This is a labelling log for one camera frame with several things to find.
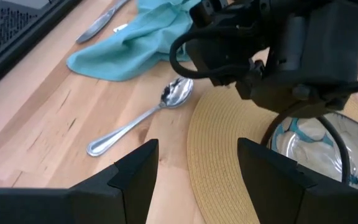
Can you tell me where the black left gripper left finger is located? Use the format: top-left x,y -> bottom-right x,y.
0,139 -> 160,224

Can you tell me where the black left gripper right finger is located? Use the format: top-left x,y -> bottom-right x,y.
237,138 -> 358,224

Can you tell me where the round woven straw placemat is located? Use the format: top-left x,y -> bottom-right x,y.
186,83 -> 358,224

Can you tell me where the teal cloth napkin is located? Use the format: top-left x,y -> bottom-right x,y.
66,0 -> 205,82

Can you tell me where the silver metal spoon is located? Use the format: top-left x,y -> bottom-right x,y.
86,77 -> 195,157

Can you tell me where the silver metal knife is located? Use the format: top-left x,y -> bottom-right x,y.
75,0 -> 131,44

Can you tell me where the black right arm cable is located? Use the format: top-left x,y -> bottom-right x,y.
317,74 -> 358,185

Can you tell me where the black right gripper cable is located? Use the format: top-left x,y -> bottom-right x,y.
168,26 -> 260,79

